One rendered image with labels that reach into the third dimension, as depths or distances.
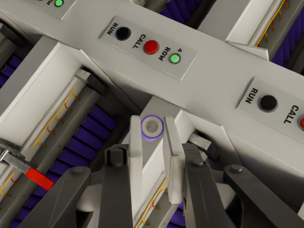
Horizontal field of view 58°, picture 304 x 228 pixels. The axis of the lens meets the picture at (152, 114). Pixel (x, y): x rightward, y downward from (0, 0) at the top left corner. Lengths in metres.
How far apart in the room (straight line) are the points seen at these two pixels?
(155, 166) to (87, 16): 0.22
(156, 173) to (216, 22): 0.20
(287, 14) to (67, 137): 0.36
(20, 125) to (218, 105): 0.26
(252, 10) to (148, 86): 0.16
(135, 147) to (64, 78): 0.28
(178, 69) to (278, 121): 0.12
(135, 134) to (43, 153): 0.27
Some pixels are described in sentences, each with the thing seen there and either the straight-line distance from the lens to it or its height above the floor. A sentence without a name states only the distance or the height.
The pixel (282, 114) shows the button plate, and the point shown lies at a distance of 0.31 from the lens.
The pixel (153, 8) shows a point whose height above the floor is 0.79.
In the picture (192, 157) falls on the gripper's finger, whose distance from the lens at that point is 0.16.
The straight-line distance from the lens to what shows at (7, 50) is 0.54.
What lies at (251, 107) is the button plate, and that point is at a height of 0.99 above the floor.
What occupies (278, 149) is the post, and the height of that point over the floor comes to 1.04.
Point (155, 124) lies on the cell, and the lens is 0.20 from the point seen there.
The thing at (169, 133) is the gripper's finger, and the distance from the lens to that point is 0.17.
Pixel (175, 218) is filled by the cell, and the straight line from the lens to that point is 0.37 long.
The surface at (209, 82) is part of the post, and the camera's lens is 0.32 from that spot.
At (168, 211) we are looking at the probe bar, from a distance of 0.34.
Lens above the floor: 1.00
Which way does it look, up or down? 19 degrees down
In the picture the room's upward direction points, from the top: 120 degrees clockwise
